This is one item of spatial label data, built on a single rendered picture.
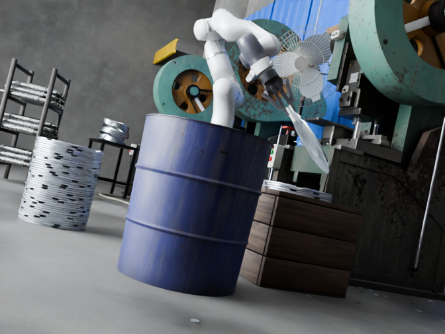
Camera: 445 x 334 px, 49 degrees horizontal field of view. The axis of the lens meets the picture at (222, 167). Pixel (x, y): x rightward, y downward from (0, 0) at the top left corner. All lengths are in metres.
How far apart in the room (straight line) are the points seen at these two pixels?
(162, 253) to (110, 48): 7.83
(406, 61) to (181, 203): 1.38
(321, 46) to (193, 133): 2.31
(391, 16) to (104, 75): 7.10
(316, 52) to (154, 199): 2.38
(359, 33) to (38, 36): 7.17
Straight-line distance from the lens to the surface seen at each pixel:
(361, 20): 2.36
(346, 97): 2.71
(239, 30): 2.28
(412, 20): 2.54
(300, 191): 1.87
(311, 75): 3.46
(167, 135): 1.40
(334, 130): 2.63
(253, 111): 3.91
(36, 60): 8.90
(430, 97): 2.46
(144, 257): 1.42
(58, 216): 2.13
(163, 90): 5.45
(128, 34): 9.19
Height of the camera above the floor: 0.30
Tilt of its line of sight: 3 degrees up
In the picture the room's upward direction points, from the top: 13 degrees clockwise
